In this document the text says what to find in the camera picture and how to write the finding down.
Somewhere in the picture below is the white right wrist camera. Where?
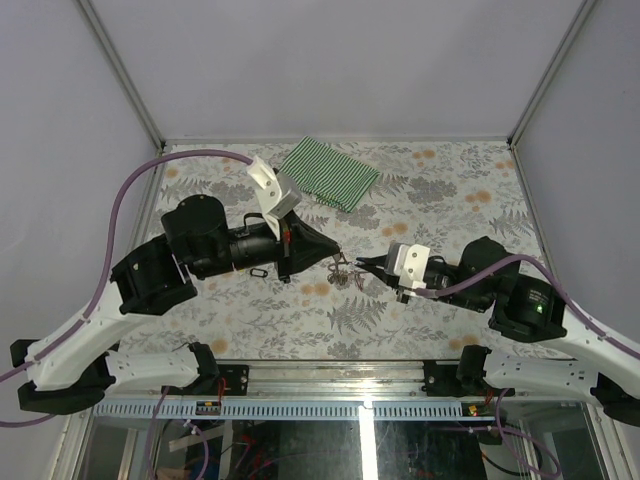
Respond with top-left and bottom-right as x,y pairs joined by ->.
384,243 -> 431,290

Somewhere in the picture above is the aluminium mounting rail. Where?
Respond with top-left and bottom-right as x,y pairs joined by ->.
114,357 -> 616,401

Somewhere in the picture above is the floral patterned table mat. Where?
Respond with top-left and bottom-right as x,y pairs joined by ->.
121,141 -> 553,360

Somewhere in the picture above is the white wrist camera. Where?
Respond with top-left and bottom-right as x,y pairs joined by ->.
384,243 -> 431,290
246,156 -> 302,241

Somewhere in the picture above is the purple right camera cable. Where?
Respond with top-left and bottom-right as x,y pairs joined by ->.
414,254 -> 640,359

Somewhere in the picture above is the white slotted cable duct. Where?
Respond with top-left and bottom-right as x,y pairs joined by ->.
93,398 -> 493,422

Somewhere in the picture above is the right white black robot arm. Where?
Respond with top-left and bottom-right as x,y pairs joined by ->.
356,237 -> 639,426

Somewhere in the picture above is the black tag with white label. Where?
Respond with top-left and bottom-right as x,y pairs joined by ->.
249,268 -> 269,279

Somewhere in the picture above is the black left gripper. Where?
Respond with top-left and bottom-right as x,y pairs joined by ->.
195,209 -> 343,283

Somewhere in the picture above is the large silver keyring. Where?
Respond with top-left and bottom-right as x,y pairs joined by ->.
327,253 -> 364,291

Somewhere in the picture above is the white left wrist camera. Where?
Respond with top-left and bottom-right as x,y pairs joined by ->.
246,156 -> 302,241

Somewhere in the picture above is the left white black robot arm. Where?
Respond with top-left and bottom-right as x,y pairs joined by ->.
11,195 -> 340,415

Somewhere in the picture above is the green white striped cloth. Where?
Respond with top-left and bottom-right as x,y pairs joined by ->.
280,137 -> 380,213

